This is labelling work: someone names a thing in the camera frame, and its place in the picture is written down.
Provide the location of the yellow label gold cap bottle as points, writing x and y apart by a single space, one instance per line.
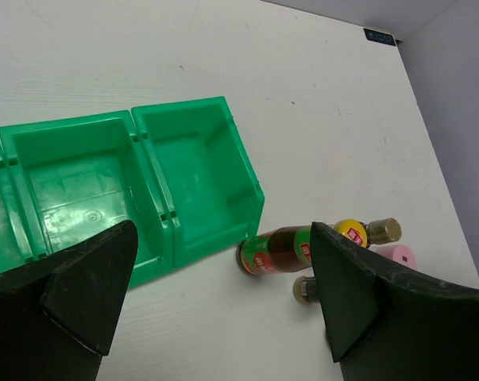
378 232

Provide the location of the pink cap spice jar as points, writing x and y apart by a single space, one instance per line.
398 253

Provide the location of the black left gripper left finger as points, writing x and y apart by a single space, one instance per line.
58 315

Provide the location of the blue corner sticker right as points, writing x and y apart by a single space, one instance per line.
379 37

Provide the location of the green bin middle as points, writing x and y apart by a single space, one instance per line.
79 176

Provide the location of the black cap pepper jar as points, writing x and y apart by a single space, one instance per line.
305 290

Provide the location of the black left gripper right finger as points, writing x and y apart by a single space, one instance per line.
385 321

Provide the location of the green bin right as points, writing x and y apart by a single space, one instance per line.
213 196

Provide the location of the green label sauce bottle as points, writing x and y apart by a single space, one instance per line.
284 250

